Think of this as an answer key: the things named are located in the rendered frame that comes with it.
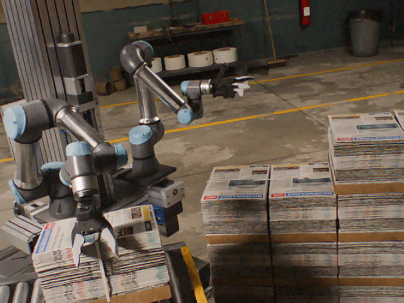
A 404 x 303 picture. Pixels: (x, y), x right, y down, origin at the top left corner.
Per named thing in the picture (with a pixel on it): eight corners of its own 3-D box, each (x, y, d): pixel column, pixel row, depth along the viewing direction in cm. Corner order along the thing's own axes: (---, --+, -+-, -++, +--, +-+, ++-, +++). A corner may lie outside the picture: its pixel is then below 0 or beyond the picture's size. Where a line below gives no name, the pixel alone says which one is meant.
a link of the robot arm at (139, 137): (128, 158, 251) (123, 133, 246) (138, 148, 263) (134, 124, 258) (149, 157, 247) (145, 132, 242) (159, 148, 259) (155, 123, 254)
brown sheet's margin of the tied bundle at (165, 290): (163, 261, 179) (162, 250, 178) (172, 297, 152) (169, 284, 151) (119, 270, 177) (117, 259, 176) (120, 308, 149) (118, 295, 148)
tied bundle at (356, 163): (327, 160, 241) (326, 115, 233) (390, 158, 236) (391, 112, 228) (333, 195, 206) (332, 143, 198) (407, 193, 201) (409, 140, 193)
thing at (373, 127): (327, 116, 232) (327, 114, 232) (391, 113, 227) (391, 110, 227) (333, 143, 199) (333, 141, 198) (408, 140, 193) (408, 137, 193)
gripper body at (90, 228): (108, 232, 148) (101, 193, 150) (104, 229, 139) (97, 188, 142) (82, 238, 146) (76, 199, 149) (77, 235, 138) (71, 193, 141)
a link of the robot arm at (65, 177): (95, 180, 164) (104, 170, 155) (63, 191, 158) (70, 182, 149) (85, 158, 165) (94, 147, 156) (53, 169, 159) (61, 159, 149)
